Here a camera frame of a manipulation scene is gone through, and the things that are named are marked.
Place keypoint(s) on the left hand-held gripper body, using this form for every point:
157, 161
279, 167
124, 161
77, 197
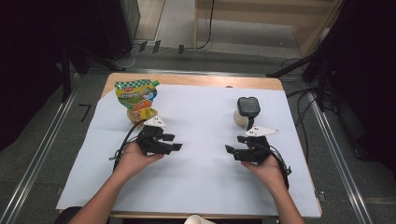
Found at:
149, 143

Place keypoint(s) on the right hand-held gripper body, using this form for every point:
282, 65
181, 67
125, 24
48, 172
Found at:
257, 151

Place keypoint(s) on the clear jar with black lid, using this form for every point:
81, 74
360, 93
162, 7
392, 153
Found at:
248, 107

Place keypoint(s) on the yellow green spout pouch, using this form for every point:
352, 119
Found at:
137, 96

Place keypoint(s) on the person's left hand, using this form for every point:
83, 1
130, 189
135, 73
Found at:
134, 161

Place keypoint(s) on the person's right hand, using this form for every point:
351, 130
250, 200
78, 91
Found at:
269, 174

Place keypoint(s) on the white paper sheet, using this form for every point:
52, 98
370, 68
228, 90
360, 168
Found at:
199, 180

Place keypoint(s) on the black stand leg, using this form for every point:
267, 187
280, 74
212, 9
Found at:
289, 67

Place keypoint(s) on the black tape strip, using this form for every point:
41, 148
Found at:
181, 49
156, 46

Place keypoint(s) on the black cabinet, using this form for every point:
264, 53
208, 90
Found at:
118, 28

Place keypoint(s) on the dark curtain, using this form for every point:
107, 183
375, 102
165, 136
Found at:
367, 77
31, 62

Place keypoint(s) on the long metal floor rail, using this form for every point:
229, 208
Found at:
339, 155
40, 155
193, 72

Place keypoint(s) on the light wooden frame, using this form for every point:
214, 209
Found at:
249, 9

